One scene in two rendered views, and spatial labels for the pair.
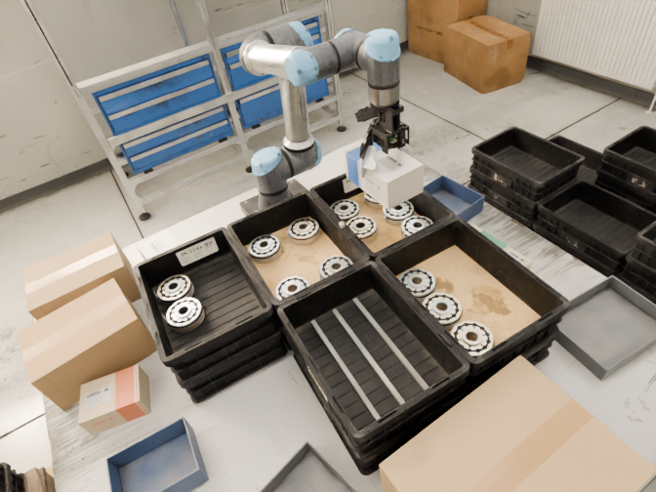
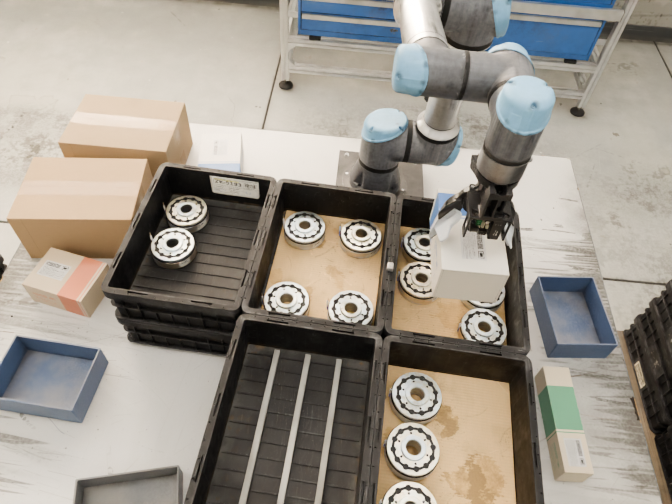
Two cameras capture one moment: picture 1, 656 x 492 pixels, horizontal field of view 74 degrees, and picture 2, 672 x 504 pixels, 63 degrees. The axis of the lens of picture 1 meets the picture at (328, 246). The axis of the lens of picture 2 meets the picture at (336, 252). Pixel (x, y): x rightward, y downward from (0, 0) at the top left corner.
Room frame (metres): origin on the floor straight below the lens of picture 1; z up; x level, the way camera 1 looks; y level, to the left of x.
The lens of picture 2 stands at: (0.28, -0.26, 1.91)
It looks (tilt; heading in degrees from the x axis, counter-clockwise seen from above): 52 degrees down; 26
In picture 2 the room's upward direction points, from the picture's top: 5 degrees clockwise
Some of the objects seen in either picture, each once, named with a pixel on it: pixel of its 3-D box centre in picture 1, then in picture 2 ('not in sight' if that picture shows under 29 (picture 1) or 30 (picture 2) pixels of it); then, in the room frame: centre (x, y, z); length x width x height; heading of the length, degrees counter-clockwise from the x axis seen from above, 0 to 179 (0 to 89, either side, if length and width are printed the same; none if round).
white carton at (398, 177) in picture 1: (383, 171); (465, 244); (1.00, -0.19, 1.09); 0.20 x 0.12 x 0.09; 25
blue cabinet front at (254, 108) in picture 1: (280, 74); (537, 2); (3.03, 0.11, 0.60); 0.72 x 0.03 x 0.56; 115
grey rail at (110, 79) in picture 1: (211, 45); not in sight; (2.89, 0.48, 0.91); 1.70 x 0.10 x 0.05; 115
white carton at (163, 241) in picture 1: (167, 259); (221, 167); (1.20, 0.59, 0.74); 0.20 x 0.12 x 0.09; 33
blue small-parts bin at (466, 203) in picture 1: (448, 201); (571, 316); (1.24, -0.47, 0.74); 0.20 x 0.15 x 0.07; 30
